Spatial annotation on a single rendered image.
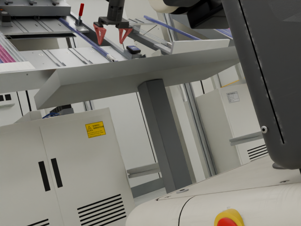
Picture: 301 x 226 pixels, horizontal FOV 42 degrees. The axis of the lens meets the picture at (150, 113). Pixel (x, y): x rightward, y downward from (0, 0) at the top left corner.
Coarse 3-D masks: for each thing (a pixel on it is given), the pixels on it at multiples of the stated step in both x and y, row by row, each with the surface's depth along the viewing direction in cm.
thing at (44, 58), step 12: (72, 48) 156; (84, 48) 159; (108, 48) 164; (36, 60) 140; (48, 60) 142; (60, 60) 144; (72, 60) 146; (84, 60) 149; (96, 60) 151; (108, 60) 153; (120, 60) 156
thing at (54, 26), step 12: (12, 24) 165; (24, 24) 168; (36, 24) 171; (48, 24) 174; (60, 24) 177; (72, 24) 181; (12, 36) 164; (24, 36) 167; (36, 36) 170; (48, 36) 173; (60, 36) 176; (72, 36) 180
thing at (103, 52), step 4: (60, 20) 181; (64, 20) 180; (64, 24) 178; (68, 24) 176; (72, 28) 173; (76, 32) 171; (80, 32) 170; (80, 36) 169; (84, 36) 167; (88, 40) 164; (92, 44) 162; (96, 44) 161; (96, 48) 160; (100, 48) 158; (104, 52) 156
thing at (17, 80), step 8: (88, 64) 141; (0, 72) 122; (8, 72) 123; (16, 72) 124; (24, 72) 126; (32, 72) 128; (40, 72) 129; (48, 72) 131; (0, 80) 122; (8, 80) 124; (16, 80) 126; (24, 80) 127; (32, 80) 129; (40, 80) 131; (0, 88) 124; (8, 88) 125; (16, 88) 127; (24, 88) 129; (32, 88) 131
